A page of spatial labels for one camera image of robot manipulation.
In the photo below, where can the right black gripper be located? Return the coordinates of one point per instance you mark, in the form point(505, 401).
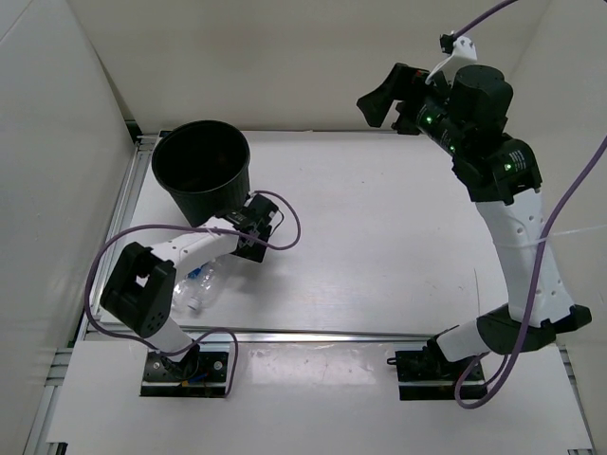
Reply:
point(408, 85)

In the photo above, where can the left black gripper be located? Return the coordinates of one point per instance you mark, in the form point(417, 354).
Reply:
point(254, 253)

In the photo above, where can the clear bottle blue label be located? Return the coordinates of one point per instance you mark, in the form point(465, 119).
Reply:
point(195, 292)

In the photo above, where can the clear crushed plastic bottle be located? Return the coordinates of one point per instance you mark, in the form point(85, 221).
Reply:
point(220, 275)

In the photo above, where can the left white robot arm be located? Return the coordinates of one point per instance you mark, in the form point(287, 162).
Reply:
point(139, 291)

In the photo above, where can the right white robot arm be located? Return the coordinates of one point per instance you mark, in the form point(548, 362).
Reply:
point(504, 183)

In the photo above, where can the black plastic bin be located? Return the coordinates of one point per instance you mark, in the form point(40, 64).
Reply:
point(203, 165)

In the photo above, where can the aluminium rail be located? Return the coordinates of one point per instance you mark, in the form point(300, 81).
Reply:
point(266, 336)

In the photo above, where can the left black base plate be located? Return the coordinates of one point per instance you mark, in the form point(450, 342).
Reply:
point(202, 376)

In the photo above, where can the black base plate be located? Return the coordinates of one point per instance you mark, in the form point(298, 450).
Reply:
point(420, 377)
point(202, 376)

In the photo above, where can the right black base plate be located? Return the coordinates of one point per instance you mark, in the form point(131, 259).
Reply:
point(420, 377)

